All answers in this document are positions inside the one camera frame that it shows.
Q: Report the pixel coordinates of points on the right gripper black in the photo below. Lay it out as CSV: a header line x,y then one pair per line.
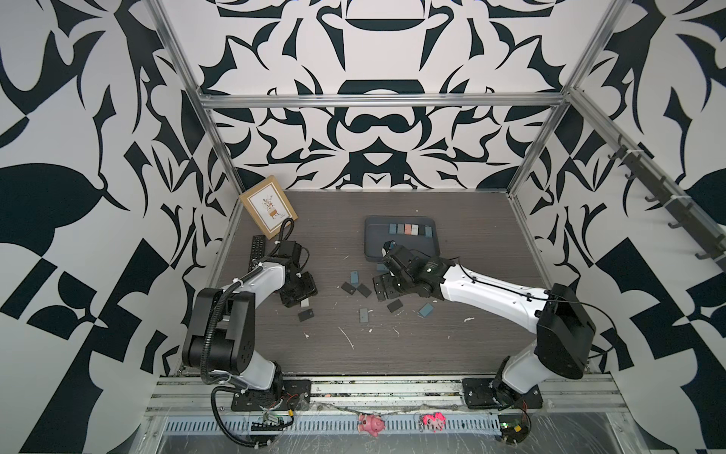
x,y
385,289

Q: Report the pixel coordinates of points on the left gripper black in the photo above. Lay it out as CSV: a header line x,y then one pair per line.
x,y
310,289

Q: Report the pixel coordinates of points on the dark grey storage tray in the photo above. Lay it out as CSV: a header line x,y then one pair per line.
x,y
376,233

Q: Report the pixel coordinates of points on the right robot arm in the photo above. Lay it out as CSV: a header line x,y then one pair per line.
x,y
563,330

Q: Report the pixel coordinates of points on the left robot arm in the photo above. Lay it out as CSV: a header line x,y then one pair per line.
x,y
220,340

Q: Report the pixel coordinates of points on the black eraser lower left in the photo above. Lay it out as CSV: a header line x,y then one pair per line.
x,y
306,315

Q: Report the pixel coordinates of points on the black eraser lower centre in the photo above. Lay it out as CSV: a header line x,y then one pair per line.
x,y
395,306

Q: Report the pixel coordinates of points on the black eraser right pair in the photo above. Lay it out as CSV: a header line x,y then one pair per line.
x,y
364,290

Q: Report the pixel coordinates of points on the black eraser pair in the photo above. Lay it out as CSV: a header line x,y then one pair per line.
x,y
364,290
349,288

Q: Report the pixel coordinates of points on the black eraser left pair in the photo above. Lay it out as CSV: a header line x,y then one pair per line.
x,y
349,288

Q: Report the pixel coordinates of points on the black remote control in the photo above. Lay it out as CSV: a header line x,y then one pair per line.
x,y
257,251

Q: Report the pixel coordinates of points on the small circuit board left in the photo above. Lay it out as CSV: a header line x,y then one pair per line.
x,y
273,422

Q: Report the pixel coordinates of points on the small circuit board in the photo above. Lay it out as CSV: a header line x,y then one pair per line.
x,y
273,422
514,432

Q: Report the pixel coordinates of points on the pink toy right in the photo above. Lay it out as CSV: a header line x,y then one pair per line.
x,y
434,422

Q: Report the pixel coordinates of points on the pink toy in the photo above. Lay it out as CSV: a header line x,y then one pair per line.
x,y
434,422
371,424

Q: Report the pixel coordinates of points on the pink toy left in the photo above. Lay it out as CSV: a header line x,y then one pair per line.
x,y
371,424

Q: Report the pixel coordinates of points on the small circuit board right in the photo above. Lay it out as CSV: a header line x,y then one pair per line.
x,y
514,432

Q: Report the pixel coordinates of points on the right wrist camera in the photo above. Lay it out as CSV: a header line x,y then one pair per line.
x,y
390,249

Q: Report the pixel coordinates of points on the wooden picture frame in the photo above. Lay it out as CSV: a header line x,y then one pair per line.
x,y
268,206

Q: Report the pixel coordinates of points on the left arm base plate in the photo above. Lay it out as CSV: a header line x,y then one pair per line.
x,y
283,395

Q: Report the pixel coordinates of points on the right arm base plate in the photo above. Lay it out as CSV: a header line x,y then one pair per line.
x,y
494,394

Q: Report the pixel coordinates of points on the white slotted cable duct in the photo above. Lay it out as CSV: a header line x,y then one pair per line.
x,y
333,424

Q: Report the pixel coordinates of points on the black wall hook rail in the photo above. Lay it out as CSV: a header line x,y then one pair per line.
x,y
686,213

